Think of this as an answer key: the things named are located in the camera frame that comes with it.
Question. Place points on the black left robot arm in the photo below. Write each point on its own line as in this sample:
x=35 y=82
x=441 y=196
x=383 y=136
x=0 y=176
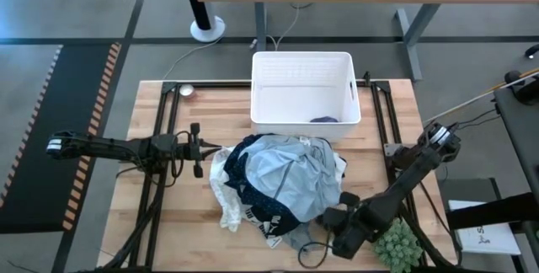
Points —
x=105 y=146

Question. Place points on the handwritten white paper tag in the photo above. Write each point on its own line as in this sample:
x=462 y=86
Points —
x=304 y=140

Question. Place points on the white lace garment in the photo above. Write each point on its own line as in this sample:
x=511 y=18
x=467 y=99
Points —
x=221 y=188

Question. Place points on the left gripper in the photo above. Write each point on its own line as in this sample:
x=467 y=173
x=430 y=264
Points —
x=195 y=151

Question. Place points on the black floor mat orange stripes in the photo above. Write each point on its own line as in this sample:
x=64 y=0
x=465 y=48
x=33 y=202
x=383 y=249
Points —
x=54 y=138

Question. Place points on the white plastic laundry basket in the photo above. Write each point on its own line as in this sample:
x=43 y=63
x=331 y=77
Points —
x=303 y=96

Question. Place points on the small round silver tin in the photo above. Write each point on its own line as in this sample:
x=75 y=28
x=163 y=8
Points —
x=186 y=91

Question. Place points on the grey knit garment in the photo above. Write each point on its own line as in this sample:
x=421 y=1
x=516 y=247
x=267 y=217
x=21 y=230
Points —
x=299 y=235

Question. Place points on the small dark cloth piece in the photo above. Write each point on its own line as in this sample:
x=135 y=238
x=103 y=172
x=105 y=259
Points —
x=324 y=119

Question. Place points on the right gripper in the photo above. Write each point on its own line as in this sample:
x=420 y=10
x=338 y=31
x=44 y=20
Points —
x=337 y=216

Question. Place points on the black side table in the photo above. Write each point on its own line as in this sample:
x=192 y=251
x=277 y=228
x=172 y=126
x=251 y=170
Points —
x=520 y=138

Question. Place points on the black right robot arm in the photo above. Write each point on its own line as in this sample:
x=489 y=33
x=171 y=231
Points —
x=400 y=188

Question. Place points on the long thin rod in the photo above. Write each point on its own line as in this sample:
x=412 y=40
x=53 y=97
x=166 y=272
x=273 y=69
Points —
x=463 y=105

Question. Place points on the navy Puma garment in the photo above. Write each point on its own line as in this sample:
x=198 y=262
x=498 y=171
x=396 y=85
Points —
x=236 y=167

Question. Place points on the pole with white round base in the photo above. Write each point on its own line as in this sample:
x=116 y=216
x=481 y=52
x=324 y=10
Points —
x=207 y=28

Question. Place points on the light blue shirt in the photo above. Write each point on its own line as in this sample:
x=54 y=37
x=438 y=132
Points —
x=290 y=172

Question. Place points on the white printed paper sheet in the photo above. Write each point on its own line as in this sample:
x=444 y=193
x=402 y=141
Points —
x=484 y=239

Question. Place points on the green artificial plant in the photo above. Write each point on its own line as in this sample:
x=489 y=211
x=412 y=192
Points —
x=398 y=247

